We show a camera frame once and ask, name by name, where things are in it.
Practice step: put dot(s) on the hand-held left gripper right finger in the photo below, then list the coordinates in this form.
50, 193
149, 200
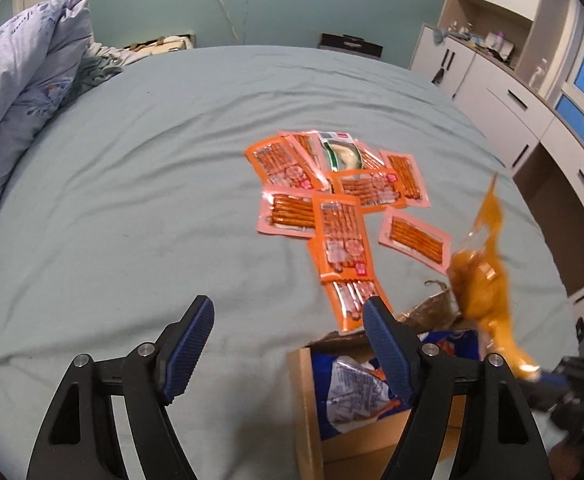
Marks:
387, 350

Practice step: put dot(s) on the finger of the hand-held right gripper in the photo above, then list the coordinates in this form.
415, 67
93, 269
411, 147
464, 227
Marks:
552, 382

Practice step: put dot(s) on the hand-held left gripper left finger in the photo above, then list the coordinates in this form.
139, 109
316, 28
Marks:
187, 355

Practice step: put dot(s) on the cardboard box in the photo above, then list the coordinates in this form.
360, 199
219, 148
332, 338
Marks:
302, 410

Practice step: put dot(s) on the yellow snack packet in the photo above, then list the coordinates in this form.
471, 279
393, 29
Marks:
477, 280

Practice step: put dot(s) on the pile of orange stick packets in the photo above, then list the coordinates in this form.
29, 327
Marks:
342, 230

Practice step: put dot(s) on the blue snack bag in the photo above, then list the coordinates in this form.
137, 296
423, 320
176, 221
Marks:
352, 385

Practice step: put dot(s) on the brown snack packet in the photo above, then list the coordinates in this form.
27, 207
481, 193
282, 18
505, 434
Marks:
432, 310

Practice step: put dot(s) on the green snack packet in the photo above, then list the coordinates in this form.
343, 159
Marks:
342, 155

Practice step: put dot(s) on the white cabinet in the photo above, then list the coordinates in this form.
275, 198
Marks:
512, 110

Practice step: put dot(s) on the black hanging item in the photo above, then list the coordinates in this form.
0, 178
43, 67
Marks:
442, 72

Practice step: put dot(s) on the crumpled green cloth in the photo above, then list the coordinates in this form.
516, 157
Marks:
97, 67

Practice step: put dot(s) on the black flat box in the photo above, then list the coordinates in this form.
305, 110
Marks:
350, 46

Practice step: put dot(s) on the white bottle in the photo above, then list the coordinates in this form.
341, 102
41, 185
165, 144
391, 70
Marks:
538, 72

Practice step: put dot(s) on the beige pillow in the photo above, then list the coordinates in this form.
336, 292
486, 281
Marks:
167, 44

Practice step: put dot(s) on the lavender duvet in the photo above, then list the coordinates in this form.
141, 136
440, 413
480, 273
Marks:
17, 85

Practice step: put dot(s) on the clutter of small shelf items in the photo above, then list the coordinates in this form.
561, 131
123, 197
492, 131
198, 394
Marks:
487, 42

